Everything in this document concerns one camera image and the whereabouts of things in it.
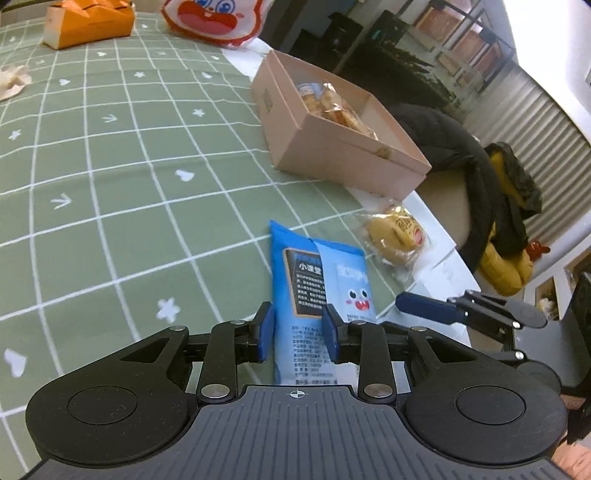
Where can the green checked tablecloth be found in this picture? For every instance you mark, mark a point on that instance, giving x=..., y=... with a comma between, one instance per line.
x=138, y=184

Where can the black cabinet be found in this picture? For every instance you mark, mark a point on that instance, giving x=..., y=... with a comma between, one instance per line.
x=337, y=37

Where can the crumpled white tissue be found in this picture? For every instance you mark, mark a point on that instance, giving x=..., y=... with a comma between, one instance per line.
x=14, y=83

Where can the beige chair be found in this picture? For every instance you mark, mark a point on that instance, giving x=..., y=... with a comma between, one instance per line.
x=445, y=207

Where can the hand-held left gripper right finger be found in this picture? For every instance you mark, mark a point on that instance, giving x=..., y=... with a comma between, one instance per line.
x=331, y=332

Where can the orange cardboard box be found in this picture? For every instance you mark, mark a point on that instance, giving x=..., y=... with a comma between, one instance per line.
x=87, y=23

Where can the clear cracker packet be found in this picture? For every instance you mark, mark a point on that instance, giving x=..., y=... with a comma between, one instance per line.
x=358, y=123

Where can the yellow jacket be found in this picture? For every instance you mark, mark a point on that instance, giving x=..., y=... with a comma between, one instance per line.
x=508, y=203

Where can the blue label cracker packet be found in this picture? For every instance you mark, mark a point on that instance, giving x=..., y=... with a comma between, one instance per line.
x=321, y=99

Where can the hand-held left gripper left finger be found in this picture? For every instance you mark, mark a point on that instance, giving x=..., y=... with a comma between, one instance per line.
x=265, y=332

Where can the metal frame shelf rack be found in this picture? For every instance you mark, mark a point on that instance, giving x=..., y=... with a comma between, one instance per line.
x=461, y=41

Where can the round yellow pastry packet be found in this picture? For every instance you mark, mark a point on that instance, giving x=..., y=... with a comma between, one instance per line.
x=392, y=230

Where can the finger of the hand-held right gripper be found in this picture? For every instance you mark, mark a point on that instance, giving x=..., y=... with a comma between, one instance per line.
x=425, y=307

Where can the dark green plant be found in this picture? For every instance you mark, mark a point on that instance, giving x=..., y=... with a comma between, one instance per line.
x=411, y=78

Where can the light blue cartoon snack packet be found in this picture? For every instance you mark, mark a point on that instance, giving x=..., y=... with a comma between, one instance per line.
x=351, y=286

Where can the red white cartoon bag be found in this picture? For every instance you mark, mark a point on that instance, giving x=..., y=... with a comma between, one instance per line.
x=212, y=23

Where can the small red toy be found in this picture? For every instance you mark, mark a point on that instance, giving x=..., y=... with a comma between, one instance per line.
x=535, y=250

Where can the black jacket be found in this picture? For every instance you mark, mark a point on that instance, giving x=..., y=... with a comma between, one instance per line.
x=448, y=134

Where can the wooden shelf cabinet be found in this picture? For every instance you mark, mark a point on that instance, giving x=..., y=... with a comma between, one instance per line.
x=549, y=295

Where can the pink cardboard box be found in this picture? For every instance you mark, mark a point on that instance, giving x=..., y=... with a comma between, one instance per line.
x=323, y=152

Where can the black panel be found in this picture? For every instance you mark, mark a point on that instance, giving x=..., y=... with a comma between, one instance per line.
x=579, y=332

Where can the dark blue snack packet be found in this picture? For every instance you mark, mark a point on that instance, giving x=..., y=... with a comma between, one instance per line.
x=295, y=277

